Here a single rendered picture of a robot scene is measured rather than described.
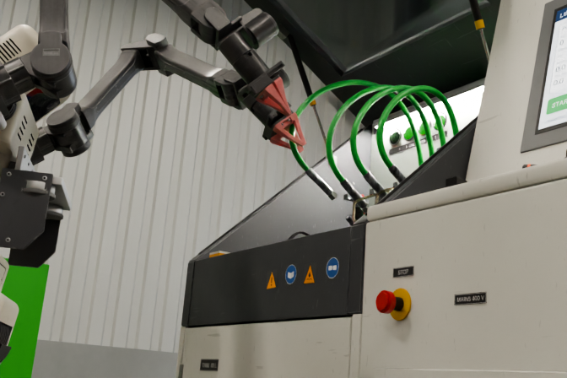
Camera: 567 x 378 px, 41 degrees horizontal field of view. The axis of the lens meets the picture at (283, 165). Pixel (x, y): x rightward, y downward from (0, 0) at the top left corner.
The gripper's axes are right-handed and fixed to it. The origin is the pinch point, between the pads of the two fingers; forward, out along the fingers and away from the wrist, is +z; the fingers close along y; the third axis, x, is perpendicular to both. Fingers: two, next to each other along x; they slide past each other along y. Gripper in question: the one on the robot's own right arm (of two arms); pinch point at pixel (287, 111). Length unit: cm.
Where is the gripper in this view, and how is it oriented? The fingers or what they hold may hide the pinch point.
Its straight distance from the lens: 160.2
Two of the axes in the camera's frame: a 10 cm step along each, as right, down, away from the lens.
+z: 6.3, 7.8, 0.1
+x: -3.3, 2.5, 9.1
